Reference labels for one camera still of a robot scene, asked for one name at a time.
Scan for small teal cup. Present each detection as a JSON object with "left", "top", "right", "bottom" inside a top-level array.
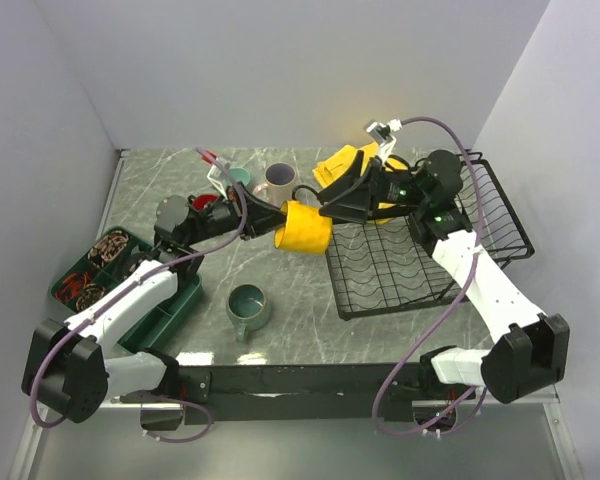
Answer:
[{"left": 229, "top": 167, "right": 252, "bottom": 189}]

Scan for brown black hair ties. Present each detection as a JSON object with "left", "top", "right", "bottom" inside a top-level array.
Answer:
[{"left": 75, "top": 282, "right": 106, "bottom": 311}]

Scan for red mug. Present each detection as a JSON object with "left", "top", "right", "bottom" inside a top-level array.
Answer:
[{"left": 188, "top": 194, "right": 218, "bottom": 212}]

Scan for green organizer tray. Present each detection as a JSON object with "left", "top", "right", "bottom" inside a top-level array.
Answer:
[{"left": 49, "top": 226, "right": 203, "bottom": 353}]

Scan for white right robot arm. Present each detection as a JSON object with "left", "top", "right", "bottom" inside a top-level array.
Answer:
[{"left": 326, "top": 150, "right": 570, "bottom": 404}]

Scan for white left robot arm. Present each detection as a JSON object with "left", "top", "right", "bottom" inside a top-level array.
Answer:
[{"left": 22, "top": 185, "right": 287, "bottom": 428}]

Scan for yellow mug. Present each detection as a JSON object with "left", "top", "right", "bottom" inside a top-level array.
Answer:
[{"left": 274, "top": 185, "right": 333, "bottom": 255}]

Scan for black wire dish rack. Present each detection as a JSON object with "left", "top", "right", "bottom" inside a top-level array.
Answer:
[{"left": 322, "top": 152, "right": 536, "bottom": 321}]

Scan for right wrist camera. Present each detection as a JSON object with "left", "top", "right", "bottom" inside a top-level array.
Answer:
[{"left": 364, "top": 119, "right": 403, "bottom": 159}]

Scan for green glazed mug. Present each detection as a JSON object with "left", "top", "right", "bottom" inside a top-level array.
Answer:
[{"left": 226, "top": 284, "right": 272, "bottom": 343}]

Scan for black front base bar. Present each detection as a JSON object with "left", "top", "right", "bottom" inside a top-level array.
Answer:
[{"left": 121, "top": 363, "right": 469, "bottom": 432}]

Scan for orange hair ties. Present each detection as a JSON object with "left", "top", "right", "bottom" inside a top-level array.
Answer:
[{"left": 56, "top": 272, "right": 94, "bottom": 304}]

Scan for pink black hair ties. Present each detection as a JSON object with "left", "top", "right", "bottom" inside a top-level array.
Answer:
[{"left": 87, "top": 233, "right": 130, "bottom": 267}]

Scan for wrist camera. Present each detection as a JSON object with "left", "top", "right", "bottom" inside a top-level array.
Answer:
[
  {"left": 364, "top": 119, "right": 403, "bottom": 159},
  {"left": 196, "top": 147, "right": 231, "bottom": 198}
]

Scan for pink mug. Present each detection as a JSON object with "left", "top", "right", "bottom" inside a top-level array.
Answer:
[{"left": 253, "top": 162, "right": 297, "bottom": 207}]

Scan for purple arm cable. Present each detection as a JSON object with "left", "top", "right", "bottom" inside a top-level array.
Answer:
[
  {"left": 372, "top": 115, "right": 489, "bottom": 438},
  {"left": 29, "top": 146, "right": 249, "bottom": 444}
]

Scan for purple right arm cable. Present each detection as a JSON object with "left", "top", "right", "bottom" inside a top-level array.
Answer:
[{"left": 372, "top": 115, "right": 489, "bottom": 438}]

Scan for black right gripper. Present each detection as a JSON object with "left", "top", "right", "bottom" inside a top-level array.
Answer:
[{"left": 316, "top": 151, "right": 429, "bottom": 224}]

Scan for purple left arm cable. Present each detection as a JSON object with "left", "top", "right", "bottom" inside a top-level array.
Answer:
[{"left": 29, "top": 146, "right": 249, "bottom": 444}]

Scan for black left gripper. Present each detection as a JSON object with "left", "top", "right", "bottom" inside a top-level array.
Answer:
[{"left": 184, "top": 181, "right": 293, "bottom": 246}]

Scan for yellow cloth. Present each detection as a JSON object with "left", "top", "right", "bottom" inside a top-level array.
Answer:
[{"left": 312, "top": 142, "right": 410, "bottom": 225}]

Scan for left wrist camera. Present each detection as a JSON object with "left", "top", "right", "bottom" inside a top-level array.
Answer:
[{"left": 196, "top": 147, "right": 231, "bottom": 198}]

